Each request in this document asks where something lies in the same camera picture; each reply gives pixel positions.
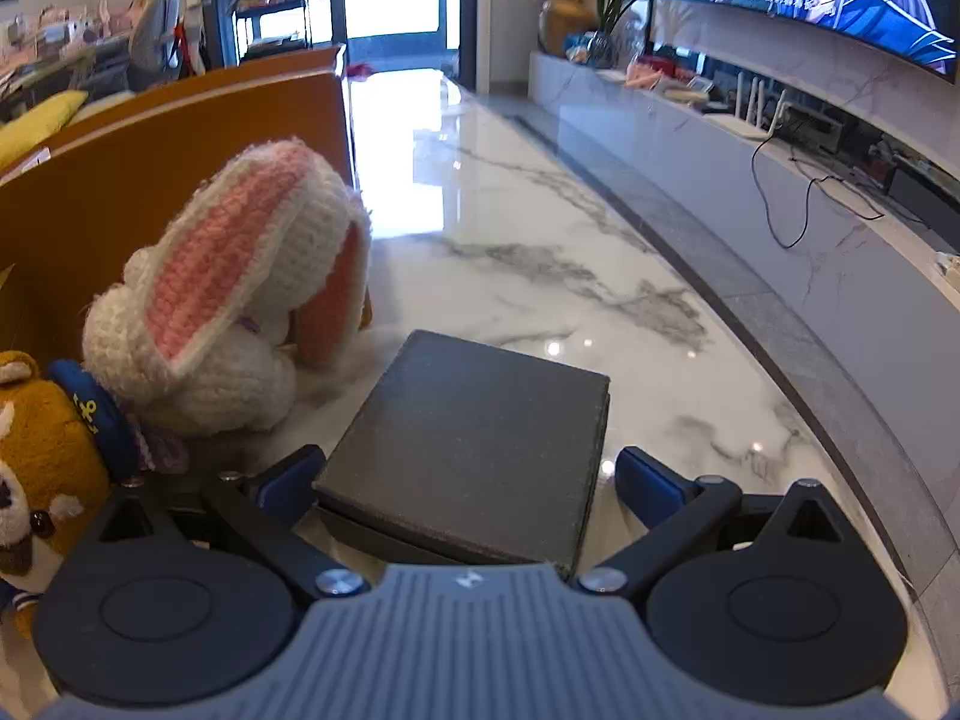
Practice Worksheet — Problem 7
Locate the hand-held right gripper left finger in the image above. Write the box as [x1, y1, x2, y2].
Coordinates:
[97, 444, 370, 602]

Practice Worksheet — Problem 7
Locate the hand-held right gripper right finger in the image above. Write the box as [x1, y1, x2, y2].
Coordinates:
[568, 446, 863, 602]

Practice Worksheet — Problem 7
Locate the grey box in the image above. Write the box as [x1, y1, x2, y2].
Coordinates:
[311, 330, 612, 578]

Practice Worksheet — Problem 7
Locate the white crocheted bunny plush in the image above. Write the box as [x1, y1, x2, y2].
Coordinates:
[81, 136, 374, 440]

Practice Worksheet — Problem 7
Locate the brown dog plush blue hat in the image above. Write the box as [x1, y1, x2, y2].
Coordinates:
[0, 349, 147, 640]

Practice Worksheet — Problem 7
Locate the white storage box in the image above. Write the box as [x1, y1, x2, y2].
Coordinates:
[0, 45, 374, 361]

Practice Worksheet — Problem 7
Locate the marble television console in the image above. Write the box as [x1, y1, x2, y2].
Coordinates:
[529, 51, 960, 616]

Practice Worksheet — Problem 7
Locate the white router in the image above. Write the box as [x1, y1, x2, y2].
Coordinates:
[724, 75, 790, 142]

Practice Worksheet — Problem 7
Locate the yellow pillow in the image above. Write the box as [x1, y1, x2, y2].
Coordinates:
[0, 90, 89, 170]

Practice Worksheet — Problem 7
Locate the glass vase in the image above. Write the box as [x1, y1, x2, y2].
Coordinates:
[585, 30, 625, 70]

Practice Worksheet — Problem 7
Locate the black rolling cart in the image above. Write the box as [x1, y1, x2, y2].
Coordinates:
[229, 0, 317, 66]

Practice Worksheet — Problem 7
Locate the grey office chair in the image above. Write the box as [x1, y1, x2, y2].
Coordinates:
[126, 0, 186, 82]

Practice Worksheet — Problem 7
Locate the golden vase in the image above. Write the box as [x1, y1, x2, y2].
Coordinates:
[540, 0, 599, 59]

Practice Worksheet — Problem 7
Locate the cluttered desk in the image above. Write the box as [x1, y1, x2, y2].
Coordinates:
[0, 6, 137, 95]

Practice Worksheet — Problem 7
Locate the black cable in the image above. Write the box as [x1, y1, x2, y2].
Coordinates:
[752, 131, 886, 250]

